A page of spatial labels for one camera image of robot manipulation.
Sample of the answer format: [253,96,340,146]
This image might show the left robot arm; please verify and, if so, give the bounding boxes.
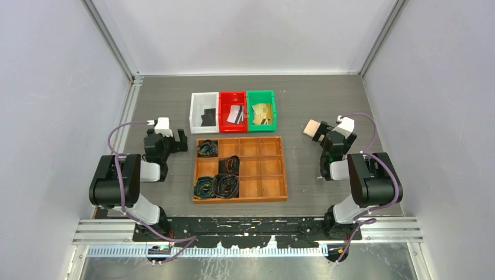
[89,129,188,241]

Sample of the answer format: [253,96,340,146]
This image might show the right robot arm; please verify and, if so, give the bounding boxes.
[304,117,403,240]

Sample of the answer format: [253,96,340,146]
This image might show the black card in white bin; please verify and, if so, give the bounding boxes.
[201,108,217,127]

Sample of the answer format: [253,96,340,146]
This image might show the gold cards in green bin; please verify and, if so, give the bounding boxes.
[252,103,273,125]

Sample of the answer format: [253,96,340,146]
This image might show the white card in red bin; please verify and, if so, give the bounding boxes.
[226,105,245,124]

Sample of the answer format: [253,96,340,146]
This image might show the rolled belt top left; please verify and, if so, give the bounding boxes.
[196,139,218,158]

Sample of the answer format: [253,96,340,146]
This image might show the rolled belt bottom left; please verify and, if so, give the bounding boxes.
[193,176,215,200]

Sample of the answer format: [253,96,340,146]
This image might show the white plastic bin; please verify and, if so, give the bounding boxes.
[189,92,219,134]

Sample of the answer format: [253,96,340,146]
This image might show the rolled black belt middle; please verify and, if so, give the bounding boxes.
[218,155,240,175]

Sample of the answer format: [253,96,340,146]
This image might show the large rolled black belt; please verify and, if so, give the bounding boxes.
[212,173,239,199]

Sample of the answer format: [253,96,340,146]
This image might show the red plastic bin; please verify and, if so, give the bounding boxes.
[218,92,248,133]

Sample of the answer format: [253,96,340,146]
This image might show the green plastic bin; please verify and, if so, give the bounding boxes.
[246,90,277,132]

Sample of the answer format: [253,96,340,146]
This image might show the wooden compartment tray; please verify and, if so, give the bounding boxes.
[192,136,288,204]

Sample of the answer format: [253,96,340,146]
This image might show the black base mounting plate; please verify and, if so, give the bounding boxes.
[133,216,362,250]

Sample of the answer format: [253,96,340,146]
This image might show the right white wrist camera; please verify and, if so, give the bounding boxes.
[332,115,355,138]

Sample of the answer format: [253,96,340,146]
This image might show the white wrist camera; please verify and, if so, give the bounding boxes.
[332,115,355,138]
[154,117,173,138]

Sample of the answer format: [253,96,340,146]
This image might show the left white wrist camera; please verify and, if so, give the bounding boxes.
[154,117,173,138]

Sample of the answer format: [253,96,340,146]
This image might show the aluminium front rail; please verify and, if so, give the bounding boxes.
[72,217,423,262]

